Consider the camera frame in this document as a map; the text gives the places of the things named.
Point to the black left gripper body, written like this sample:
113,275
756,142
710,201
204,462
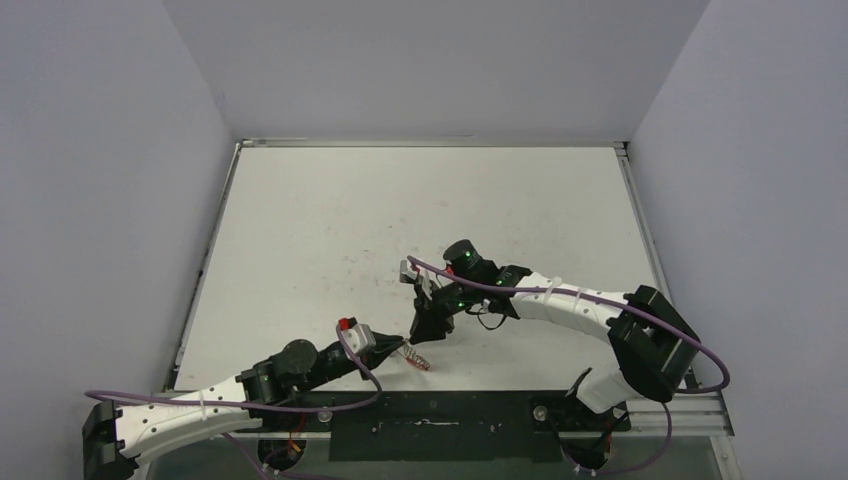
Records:
332,369

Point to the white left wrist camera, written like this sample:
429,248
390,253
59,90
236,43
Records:
359,339

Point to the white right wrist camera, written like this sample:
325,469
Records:
411,274

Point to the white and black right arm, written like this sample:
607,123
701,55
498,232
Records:
653,346

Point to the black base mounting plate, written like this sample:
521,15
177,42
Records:
454,426

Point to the large keyring with red grip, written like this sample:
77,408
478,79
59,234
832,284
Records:
413,358

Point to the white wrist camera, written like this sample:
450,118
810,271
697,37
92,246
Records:
411,274
359,339

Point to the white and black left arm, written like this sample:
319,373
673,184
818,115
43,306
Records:
124,431

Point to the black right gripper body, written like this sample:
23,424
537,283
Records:
437,303

